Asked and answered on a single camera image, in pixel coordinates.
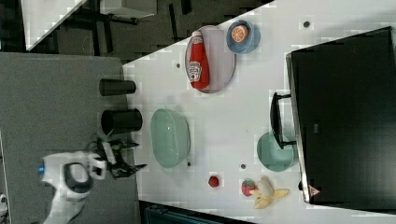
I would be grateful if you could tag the small red strawberry toy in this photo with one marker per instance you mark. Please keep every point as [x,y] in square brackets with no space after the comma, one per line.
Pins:
[213,181]

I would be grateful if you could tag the large red strawberry toy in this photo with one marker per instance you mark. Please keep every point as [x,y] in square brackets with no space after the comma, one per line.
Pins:
[247,186]

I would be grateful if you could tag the blue bowl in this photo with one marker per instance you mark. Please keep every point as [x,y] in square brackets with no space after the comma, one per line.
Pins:
[251,38]

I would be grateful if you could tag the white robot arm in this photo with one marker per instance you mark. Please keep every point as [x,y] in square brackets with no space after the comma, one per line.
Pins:
[71,174]

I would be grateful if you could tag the peeled banana toy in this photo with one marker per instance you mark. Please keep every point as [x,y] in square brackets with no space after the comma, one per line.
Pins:
[265,193]

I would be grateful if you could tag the red ketchup bottle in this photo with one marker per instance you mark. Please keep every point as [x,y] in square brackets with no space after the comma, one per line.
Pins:
[198,68]

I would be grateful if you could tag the large black cylindrical holder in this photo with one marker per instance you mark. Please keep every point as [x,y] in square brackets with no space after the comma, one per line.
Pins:
[121,121]

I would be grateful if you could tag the light green oval strainer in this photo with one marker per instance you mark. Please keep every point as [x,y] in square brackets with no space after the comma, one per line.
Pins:
[170,137]

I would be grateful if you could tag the small black cylindrical holder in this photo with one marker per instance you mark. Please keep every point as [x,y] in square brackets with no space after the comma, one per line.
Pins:
[110,87]

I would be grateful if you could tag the light green mug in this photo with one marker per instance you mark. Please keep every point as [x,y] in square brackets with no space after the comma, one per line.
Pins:
[272,156]

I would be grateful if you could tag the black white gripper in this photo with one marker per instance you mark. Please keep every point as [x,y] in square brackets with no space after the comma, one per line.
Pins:
[115,163]

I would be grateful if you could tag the grey round plate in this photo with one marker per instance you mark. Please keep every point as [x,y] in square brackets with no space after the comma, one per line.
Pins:
[221,60]

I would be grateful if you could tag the orange slice toy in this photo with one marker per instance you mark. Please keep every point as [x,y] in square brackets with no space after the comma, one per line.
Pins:
[240,33]

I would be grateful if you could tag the black toaster oven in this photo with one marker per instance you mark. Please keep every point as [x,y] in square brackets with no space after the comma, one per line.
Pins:
[343,99]

